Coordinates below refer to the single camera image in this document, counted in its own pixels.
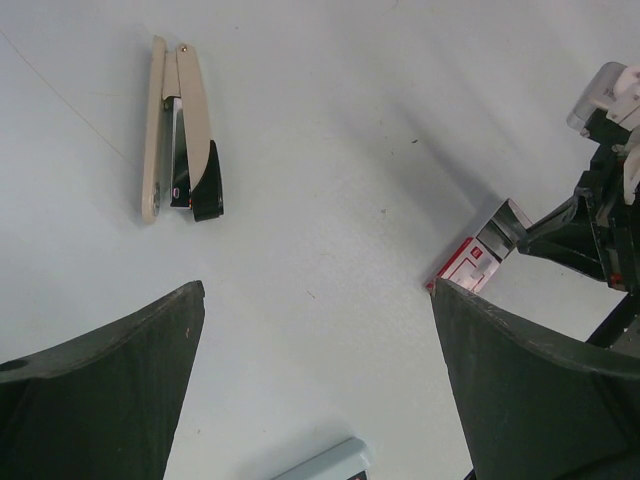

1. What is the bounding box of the blue white stapler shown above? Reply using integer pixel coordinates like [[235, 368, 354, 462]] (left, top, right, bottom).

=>
[[274, 437, 372, 480]]

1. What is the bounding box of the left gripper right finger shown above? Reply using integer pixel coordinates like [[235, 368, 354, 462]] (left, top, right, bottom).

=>
[[431, 279, 639, 479]]

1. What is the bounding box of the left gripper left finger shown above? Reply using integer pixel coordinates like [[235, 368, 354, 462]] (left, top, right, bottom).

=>
[[1, 280, 205, 479]]

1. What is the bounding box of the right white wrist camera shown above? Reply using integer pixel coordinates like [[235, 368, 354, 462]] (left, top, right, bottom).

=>
[[567, 62, 639, 132]]

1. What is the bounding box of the beige black stapler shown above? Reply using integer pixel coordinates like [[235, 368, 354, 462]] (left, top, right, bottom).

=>
[[141, 36, 224, 224]]

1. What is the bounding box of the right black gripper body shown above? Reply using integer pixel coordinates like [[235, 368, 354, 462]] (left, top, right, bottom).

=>
[[577, 145, 639, 290]]

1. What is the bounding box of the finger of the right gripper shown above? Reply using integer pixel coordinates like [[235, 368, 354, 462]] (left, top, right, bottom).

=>
[[517, 196, 603, 275]]

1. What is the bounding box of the staple box with tray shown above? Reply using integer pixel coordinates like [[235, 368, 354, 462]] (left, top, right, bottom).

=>
[[425, 199, 532, 295]]

